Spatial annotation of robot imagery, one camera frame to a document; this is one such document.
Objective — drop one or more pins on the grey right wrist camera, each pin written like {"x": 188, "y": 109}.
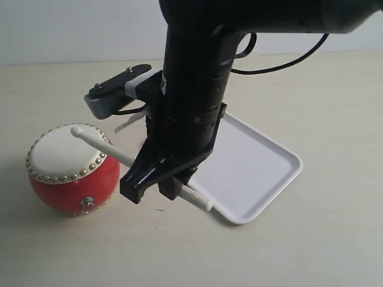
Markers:
{"x": 133, "y": 90}

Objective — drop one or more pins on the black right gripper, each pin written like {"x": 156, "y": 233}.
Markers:
{"x": 184, "y": 116}

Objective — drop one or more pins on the white plastic tray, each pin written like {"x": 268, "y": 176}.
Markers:
{"x": 246, "y": 171}

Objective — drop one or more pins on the red small drum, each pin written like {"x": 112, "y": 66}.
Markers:
{"x": 69, "y": 175}

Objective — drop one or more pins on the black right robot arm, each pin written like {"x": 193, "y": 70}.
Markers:
{"x": 201, "y": 19}

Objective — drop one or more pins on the white drumstick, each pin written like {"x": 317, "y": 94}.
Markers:
{"x": 186, "y": 193}

